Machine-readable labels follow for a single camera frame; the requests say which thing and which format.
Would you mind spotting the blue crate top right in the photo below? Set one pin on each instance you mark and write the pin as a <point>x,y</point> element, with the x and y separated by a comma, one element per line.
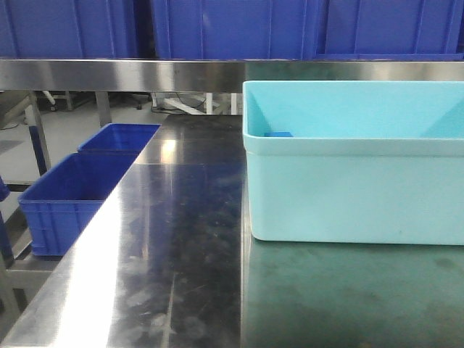
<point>396,30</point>

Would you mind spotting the small blue block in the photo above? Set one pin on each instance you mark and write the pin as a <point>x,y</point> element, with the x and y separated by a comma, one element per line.
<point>278,134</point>

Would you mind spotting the blue crate top left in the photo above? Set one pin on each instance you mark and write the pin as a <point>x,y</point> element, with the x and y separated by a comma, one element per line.
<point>68,29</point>

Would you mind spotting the blue crate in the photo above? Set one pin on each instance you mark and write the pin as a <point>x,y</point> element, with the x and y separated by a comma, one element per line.
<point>224,30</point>
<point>61,203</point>
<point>396,30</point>
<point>68,29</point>
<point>119,138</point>

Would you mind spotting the blue crate top middle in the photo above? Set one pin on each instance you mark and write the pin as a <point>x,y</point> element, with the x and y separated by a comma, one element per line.
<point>224,30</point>

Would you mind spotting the near blue crate lower left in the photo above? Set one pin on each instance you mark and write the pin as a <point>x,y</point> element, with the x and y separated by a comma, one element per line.
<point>61,203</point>

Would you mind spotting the stainless steel shelf rail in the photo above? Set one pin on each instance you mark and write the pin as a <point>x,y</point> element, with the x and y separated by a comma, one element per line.
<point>203,76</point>

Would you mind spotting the far blue crate lower left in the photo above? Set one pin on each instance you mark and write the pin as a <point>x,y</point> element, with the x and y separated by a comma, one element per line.
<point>119,138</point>

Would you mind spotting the light cyan plastic bin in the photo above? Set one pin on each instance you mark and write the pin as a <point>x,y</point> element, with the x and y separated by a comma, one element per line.
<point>377,162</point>

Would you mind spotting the steel shelf post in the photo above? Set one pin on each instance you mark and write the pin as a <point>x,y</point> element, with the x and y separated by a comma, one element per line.
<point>37,135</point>

